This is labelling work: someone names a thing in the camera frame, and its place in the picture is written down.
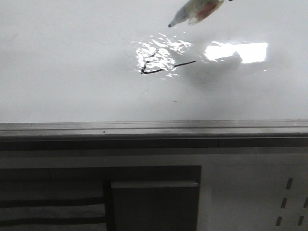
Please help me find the white glossy whiteboard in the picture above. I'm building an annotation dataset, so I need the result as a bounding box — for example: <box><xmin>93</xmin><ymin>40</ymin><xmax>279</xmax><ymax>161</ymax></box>
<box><xmin>0</xmin><ymin>0</ymin><xmax>308</xmax><ymax>123</ymax></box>

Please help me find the dark slatted furniture frame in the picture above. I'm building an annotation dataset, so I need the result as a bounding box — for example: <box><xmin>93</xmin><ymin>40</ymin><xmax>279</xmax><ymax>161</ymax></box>
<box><xmin>0</xmin><ymin>166</ymin><xmax>201</xmax><ymax>231</ymax></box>

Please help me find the dark square panel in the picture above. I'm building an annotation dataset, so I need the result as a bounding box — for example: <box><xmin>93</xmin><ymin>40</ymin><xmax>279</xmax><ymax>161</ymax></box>
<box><xmin>111</xmin><ymin>181</ymin><xmax>199</xmax><ymax>231</ymax></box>

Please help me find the white taped whiteboard marker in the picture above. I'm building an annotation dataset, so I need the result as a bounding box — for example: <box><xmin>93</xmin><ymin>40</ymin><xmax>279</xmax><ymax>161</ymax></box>
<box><xmin>168</xmin><ymin>0</ymin><xmax>224</xmax><ymax>28</ymax></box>

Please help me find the white perforated metal panel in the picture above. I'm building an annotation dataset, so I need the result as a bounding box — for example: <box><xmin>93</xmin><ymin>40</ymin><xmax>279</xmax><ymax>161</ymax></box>
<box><xmin>206</xmin><ymin>154</ymin><xmax>308</xmax><ymax>231</ymax></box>

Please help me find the grey aluminium marker tray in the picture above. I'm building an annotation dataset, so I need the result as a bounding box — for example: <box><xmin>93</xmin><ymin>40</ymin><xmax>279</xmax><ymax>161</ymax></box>
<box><xmin>0</xmin><ymin>119</ymin><xmax>308</xmax><ymax>151</ymax></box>

